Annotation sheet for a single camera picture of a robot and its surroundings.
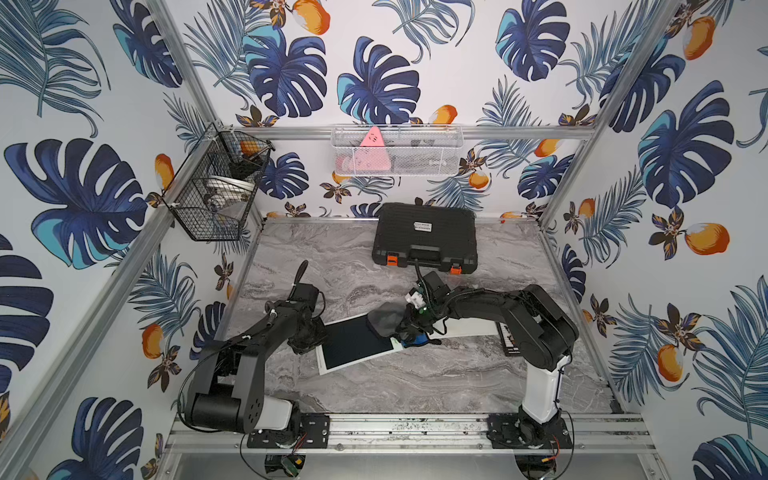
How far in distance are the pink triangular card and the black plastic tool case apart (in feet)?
0.87

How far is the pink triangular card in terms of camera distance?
90 centimetres

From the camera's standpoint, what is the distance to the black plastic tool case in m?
1.04
